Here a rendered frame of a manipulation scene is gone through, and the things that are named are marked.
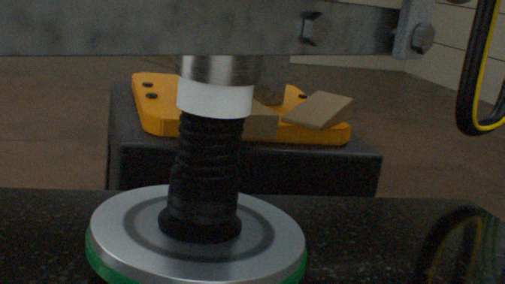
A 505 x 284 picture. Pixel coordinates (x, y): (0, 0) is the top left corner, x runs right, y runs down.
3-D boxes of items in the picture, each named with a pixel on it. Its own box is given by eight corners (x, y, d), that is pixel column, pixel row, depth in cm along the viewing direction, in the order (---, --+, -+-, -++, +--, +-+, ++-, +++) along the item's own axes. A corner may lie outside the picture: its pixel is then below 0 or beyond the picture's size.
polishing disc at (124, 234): (344, 279, 53) (347, 267, 53) (116, 309, 44) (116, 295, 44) (249, 189, 72) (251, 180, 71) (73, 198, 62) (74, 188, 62)
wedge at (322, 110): (314, 108, 150) (317, 89, 148) (350, 117, 145) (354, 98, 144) (279, 120, 133) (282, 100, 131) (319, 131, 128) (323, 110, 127)
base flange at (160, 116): (130, 84, 166) (131, 67, 165) (289, 96, 180) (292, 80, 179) (143, 136, 122) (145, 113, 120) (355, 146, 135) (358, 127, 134)
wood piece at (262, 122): (200, 111, 132) (202, 89, 130) (241, 112, 136) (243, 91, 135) (231, 138, 114) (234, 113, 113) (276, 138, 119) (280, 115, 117)
